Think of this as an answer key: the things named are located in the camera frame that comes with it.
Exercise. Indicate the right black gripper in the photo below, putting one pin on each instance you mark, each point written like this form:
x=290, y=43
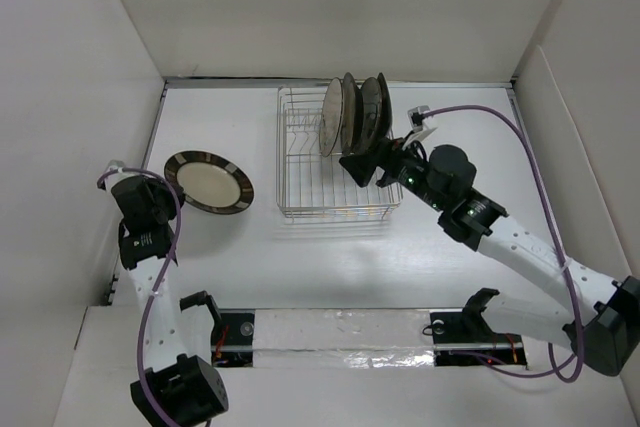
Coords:
x=362, y=167

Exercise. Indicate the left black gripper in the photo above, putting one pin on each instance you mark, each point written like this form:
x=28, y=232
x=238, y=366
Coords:
x=154, y=185

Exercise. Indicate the dark floral rectangular plate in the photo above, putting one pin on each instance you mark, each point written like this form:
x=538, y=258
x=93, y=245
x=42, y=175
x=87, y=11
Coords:
x=384, y=110

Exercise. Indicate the metal rimmed round plate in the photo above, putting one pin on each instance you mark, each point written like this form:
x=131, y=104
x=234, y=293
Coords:
x=352, y=117

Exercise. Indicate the cream plate with tree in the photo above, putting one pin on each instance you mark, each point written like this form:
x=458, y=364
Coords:
x=331, y=117

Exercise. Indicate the grey deer round plate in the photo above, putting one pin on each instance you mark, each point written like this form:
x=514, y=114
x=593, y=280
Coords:
x=371, y=96

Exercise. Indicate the cream plate checkered rim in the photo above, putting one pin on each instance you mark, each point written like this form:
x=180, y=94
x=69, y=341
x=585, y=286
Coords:
x=210, y=183

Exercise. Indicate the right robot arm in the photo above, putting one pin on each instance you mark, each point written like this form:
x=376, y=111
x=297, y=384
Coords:
x=594, y=316

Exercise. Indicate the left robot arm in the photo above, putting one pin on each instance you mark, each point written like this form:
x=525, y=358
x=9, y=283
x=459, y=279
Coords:
x=176, y=383

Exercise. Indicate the wire dish rack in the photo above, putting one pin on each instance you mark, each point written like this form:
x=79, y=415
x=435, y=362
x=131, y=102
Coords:
x=312, y=188

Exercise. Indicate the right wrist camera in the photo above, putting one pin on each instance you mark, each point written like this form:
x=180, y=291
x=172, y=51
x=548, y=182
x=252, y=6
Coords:
x=422, y=123

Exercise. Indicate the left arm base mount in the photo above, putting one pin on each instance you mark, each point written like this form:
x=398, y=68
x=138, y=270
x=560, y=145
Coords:
x=232, y=340

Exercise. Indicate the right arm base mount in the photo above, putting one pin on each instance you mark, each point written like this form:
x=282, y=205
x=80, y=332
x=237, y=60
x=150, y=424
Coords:
x=456, y=345

